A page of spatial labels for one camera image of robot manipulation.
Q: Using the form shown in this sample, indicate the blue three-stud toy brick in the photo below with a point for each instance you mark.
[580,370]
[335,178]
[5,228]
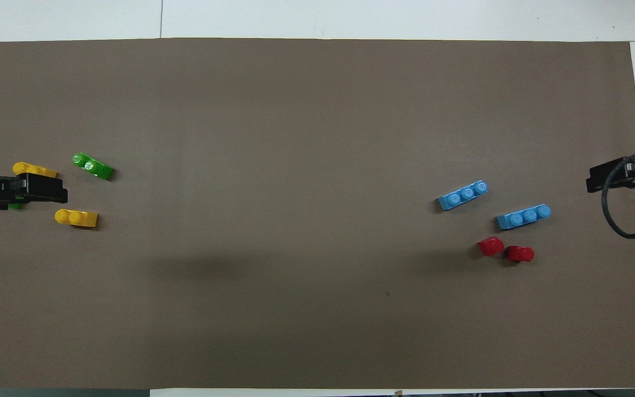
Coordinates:
[523,216]
[462,194]

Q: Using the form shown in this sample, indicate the yellow two-stud toy brick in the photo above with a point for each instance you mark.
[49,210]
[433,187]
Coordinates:
[33,168]
[76,218]

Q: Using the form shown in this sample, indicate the red one-stud toy brick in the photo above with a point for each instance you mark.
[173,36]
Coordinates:
[491,246]
[520,253]

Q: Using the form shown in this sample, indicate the brown table mat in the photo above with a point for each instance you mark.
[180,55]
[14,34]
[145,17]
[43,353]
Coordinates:
[317,110]

